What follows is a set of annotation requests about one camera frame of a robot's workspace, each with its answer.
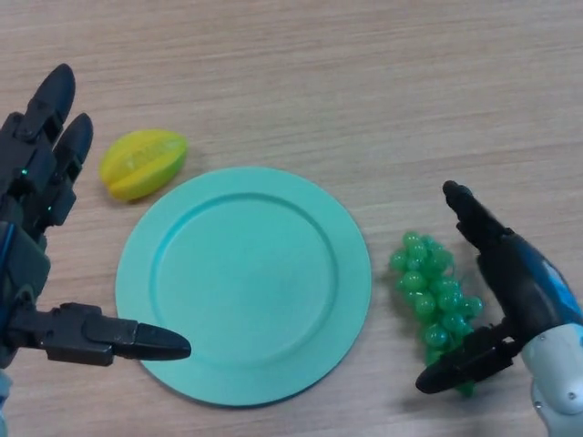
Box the round green plate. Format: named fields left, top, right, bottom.
left=115, top=166, right=373, bottom=406

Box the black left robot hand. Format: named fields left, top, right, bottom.
left=0, top=63, right=192, bottom=370

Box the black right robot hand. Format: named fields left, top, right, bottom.
left=414, top=179, right=583, bottom=395

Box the green grape bunch with leaf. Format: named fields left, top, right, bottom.
left=387, top=230, right=485, bottom=398

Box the yellow green starfruit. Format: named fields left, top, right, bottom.
left=98, top=129, right=189, bottom=203

